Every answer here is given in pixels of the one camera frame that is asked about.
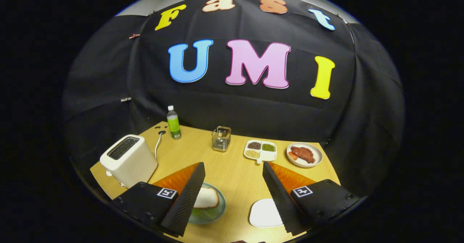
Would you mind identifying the metal wire cutlery holder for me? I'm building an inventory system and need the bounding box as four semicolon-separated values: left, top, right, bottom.
212;126;232;152

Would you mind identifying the white square plate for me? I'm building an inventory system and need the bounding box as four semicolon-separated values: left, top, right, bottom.
249;198;284;228

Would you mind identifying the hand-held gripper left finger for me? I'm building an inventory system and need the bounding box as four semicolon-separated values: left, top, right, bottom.
111;162;206;237

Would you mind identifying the white divided dish with beans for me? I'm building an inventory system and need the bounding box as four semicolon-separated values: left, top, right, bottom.
244;140;278;164

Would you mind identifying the white toaster cable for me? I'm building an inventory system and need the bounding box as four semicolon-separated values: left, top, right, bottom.
154;131;166;159

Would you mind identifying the white round plate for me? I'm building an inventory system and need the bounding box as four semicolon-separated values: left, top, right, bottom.
286;142;323;168

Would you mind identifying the white toaster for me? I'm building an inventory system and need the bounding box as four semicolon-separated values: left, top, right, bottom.
100;134;158;188

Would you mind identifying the pale green round plate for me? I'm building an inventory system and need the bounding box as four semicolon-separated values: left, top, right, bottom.
188;182;226;225

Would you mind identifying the brown steak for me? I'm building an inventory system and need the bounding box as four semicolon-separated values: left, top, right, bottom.
291;146;316;164

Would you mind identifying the black backdrop cloth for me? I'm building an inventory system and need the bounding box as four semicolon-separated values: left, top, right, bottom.
62;0;405;200

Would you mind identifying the plain toast bread slice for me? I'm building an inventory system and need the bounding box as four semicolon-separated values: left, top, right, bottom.
193;187;220;209

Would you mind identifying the green label plastic bottle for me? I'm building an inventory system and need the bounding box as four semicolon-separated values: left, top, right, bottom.
167;105;182;140

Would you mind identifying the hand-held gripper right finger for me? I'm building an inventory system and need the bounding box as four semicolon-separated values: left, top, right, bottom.
262;161;360;236

